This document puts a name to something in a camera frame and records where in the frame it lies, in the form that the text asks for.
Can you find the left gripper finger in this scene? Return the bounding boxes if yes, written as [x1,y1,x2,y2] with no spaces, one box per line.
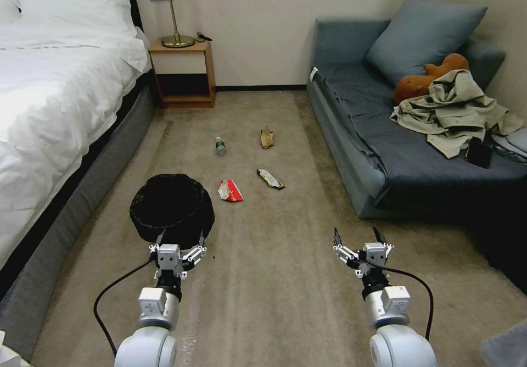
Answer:
[180,226,208,269]
[148,227,169,263]

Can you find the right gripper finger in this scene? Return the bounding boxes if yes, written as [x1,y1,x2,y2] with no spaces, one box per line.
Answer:
[372,226,396,257]
[332,226,362,268]

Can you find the black trash bin with bag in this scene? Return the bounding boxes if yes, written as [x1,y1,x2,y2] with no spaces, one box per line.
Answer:
[130,174,215,251]

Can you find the red white snack wrapper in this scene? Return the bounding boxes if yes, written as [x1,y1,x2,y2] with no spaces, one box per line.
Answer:
[217,179,244,203]

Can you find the blue-grey sofa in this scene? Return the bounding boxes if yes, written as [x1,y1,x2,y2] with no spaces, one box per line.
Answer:
[306,17,527,220]

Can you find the black phone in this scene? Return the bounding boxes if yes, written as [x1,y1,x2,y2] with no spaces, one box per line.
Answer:
[464,137,493,170]

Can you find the beige crumpled shirt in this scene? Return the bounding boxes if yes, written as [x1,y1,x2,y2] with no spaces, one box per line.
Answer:
[390,69,525,160]

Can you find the grey fabric corner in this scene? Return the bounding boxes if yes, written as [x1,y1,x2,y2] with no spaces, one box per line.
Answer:
[481,321,527,367]

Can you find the brown plush toy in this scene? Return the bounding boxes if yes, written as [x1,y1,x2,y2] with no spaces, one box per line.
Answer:
[393,53,470,105]

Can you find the grey folded cloth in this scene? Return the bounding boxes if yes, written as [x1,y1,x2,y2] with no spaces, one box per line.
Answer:
[490,127,527,163]

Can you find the wooden nightstand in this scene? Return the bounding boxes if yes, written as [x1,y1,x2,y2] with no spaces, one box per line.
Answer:
[147,39,216,109]

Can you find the white bed duvet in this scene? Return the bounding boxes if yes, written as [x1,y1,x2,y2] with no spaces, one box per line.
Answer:
[0,23,152,259]

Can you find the blue-grey cushion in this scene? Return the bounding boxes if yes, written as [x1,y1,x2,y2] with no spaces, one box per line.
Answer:
[366,0,489,87]

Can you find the brass table lamp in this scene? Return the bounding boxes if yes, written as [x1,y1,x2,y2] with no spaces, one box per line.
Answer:
[139,0,196,49]

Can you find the black headboard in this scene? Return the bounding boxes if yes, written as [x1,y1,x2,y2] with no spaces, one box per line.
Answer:
[124,0,145,32]

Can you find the large white pillow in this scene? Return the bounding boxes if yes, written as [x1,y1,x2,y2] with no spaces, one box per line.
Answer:
[10,0,139,40]

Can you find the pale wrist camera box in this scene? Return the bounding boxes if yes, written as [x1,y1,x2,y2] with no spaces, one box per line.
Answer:
[363,241,388,266]
[158,243,181,270]

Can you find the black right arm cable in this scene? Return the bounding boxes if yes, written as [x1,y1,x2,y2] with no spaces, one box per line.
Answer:
[361,255,435,341]

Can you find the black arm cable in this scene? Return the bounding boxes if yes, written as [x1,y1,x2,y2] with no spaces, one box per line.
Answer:
[93,259,160,358]
[361,255,435,341]

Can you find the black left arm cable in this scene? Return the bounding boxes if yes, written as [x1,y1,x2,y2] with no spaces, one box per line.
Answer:
[93,259,160,358]

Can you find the grey upholstered bed frame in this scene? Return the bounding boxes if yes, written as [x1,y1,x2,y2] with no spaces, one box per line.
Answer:
[0,83,155,362]

